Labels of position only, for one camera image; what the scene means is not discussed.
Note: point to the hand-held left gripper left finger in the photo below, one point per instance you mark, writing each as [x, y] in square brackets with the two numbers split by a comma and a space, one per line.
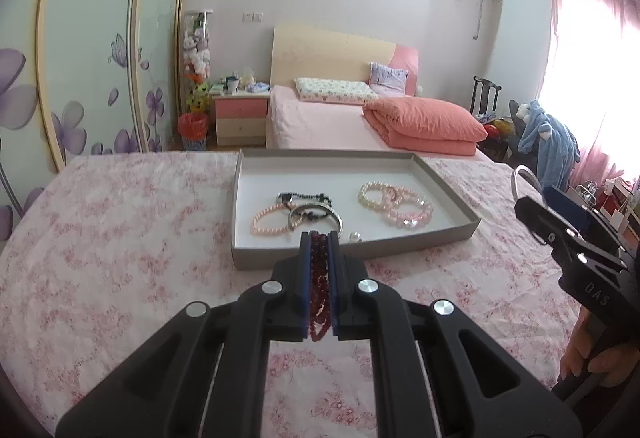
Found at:
[304, 278]

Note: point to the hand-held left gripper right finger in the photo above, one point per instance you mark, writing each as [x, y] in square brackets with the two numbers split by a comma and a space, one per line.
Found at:
[335, 278]

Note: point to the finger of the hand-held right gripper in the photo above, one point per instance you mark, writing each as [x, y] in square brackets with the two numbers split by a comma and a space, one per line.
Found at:
[567, 207]
[537, 218]

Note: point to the grey jewelry tray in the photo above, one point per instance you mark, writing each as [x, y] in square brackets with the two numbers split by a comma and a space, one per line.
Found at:
[280, 258]

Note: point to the white pearl earring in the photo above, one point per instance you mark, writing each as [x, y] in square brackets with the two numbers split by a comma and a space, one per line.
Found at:
[355, 237]

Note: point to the thin silver bangle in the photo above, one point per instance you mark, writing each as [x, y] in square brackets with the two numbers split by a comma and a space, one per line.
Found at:
[515, 175]

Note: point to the wide silver bangle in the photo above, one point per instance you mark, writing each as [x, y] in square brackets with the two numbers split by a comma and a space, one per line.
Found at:
[330, 210]

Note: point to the person's right hand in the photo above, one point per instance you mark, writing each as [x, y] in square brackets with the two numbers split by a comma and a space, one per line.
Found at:
[617, 360]

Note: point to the pink curtain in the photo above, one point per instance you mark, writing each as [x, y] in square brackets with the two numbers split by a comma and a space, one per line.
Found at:
[597, 163]

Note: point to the blue garment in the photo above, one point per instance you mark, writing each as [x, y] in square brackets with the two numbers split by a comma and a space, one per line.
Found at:
[550, 143]

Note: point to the red yellow cloth bundle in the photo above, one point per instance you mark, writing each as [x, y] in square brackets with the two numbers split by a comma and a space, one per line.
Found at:
[497, 128]

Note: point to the black office chair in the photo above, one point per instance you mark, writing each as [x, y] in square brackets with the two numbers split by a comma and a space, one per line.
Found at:
[514, 111]

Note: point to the dark wooden chair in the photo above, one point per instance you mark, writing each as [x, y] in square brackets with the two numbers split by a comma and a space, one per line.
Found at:
[482, 93]

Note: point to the coral folded duvet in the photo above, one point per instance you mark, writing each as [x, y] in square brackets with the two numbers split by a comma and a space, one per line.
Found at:
[425, 123]

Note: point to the bed with pink sheet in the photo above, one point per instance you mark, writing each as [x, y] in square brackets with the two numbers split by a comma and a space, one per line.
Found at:
[310, 123]

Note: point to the pink nightstand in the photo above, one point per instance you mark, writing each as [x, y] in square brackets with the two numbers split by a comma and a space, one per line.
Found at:
[240, 118]

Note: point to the red trash basket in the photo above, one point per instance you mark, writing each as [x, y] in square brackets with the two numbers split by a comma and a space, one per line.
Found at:
[194, 131]

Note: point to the pink floral bedspread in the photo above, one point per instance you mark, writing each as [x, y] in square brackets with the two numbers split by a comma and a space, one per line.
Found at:
[125, 228]

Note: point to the floral pillow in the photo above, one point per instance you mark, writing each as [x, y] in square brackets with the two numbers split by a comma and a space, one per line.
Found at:
[330, 91]

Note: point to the blue tissue pack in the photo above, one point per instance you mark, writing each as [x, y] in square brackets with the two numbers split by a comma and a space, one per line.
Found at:
[258, 88]

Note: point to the purple pillow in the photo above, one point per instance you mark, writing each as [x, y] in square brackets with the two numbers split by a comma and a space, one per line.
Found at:
[387, 76]

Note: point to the green yellow plush toy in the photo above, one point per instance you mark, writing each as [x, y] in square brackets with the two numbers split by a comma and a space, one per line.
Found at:
[197, 98]

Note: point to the beige and pink headboard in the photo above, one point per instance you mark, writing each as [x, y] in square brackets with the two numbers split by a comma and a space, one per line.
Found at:
[325, 53]

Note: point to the clear tube of plush toys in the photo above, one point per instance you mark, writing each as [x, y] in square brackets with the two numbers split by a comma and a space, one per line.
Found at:
[197, 48]

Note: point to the floral sliding wardrobe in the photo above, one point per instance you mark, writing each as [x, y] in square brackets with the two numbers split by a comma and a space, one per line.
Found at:
[85, 43]

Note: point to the white wall socket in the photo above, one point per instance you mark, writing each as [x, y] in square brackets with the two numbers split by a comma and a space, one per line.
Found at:
[252, 17]

